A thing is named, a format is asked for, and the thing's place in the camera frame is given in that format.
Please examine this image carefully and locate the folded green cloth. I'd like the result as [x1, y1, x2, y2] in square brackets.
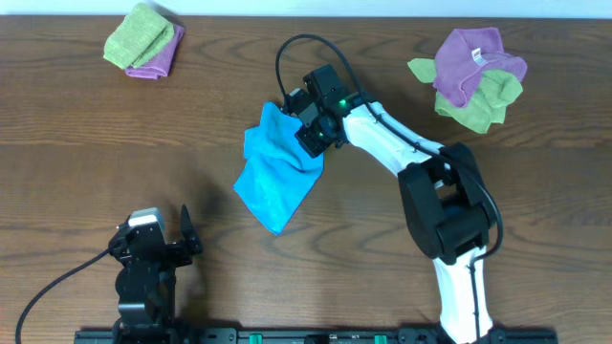
[103, 3, 175, 70]

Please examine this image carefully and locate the folded purple cloth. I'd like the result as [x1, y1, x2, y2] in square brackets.
[125, 24, 185, 79]

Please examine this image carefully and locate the crumpled green cloth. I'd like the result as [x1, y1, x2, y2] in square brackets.
[407, 58, 523, 134]

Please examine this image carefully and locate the crumpled purple cloth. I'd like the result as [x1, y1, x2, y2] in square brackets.
[433, 27, 528, 108]

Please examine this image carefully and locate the blue microfiber cloth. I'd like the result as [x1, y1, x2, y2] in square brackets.
[233, 102, 324, 235]

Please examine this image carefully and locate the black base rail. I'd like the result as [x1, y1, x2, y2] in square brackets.
[74, 326, 559, 344]

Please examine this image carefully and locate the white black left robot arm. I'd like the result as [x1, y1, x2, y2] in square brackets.
[108, 206, 203, 343]

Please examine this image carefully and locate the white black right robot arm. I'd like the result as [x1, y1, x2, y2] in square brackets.
[284, 86, 502, 343]

